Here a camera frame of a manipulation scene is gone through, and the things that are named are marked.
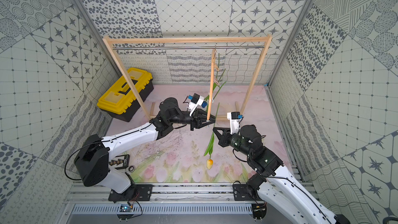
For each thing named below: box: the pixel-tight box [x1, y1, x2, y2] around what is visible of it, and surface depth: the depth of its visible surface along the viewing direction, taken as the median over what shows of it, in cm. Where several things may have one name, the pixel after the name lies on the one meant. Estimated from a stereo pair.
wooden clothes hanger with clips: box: [206, 48, 220, 122], surface depth 61 cm
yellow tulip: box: [203, 102, 220, 171], surface depth 70 cm
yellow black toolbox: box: [96, 67, 154, 123], surface depth 93 cm
